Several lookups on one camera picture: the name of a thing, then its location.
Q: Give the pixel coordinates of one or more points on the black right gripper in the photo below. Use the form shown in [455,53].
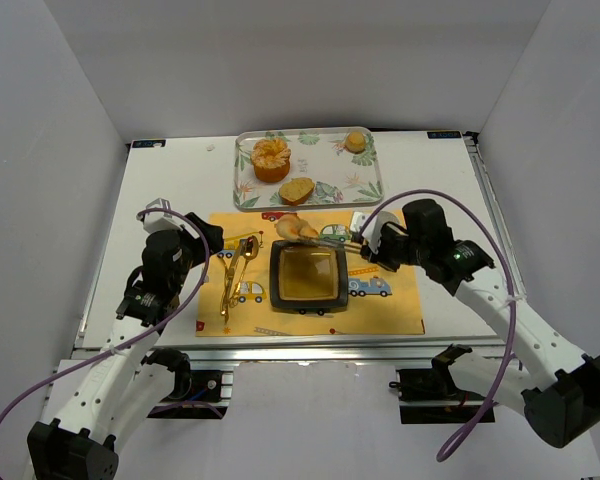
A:
[376,251]

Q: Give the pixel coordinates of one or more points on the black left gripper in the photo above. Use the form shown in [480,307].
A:
[208,238]

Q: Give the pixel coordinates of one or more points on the metal tongs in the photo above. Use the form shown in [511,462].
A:
[328,243]

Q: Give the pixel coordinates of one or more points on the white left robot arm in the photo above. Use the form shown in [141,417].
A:
[131,375]

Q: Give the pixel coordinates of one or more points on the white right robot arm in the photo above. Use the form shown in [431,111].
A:
[542,376]

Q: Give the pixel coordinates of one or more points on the seeded bread slice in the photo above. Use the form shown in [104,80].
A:
[296,191]

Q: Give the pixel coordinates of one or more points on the gold fork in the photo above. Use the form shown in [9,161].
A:
[230,271]

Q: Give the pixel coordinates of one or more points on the gold spoon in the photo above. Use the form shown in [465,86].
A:
[251,251]

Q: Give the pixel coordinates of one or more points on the yellow car print placemat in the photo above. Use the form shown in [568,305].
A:
[380,302]

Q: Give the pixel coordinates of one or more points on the orange bundt cake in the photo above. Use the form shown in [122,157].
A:
[270,159]

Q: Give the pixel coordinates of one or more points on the black square plate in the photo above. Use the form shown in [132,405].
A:
[307,278]

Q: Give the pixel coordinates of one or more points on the leaf patterned white tray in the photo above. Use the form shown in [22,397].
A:
[341,178]

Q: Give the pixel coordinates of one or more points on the small round muffin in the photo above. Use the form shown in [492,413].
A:
[355,142]

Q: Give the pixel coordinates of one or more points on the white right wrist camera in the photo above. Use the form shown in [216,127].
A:
[369,232]

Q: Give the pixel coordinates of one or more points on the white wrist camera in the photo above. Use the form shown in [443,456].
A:
[369,232]
[158,218]

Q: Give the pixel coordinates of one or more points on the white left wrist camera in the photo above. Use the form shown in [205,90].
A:
[158,218]

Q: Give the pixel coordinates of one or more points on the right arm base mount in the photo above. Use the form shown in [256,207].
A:
[424,400]

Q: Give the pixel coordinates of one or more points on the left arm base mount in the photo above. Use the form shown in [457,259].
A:
[196,393]

